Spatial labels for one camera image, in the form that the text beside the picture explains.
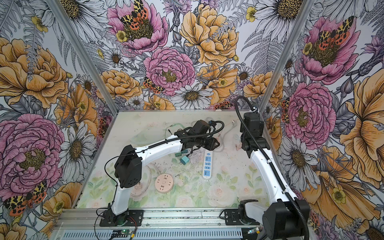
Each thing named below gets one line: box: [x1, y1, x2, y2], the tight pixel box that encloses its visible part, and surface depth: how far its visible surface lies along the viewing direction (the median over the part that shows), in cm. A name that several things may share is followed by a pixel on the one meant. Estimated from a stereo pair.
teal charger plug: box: [180, 155, 190, 165], surface depth 94 cm
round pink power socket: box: [154, 173, 174, 194], surface depth 85 cm
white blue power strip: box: [202, 150, 213, 182], surface depth 91 cm
